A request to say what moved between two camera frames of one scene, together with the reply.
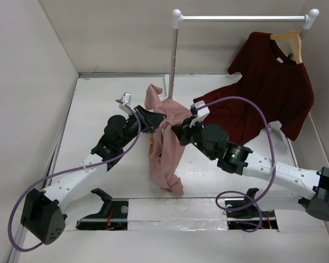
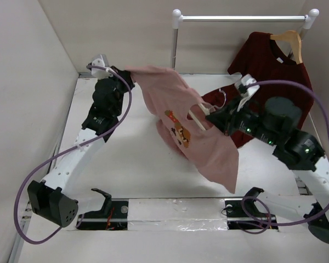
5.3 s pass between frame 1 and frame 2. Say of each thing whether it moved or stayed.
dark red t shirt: stayed
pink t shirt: moved
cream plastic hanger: moved
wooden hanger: stayed
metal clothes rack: stayed
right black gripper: moved
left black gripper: moved
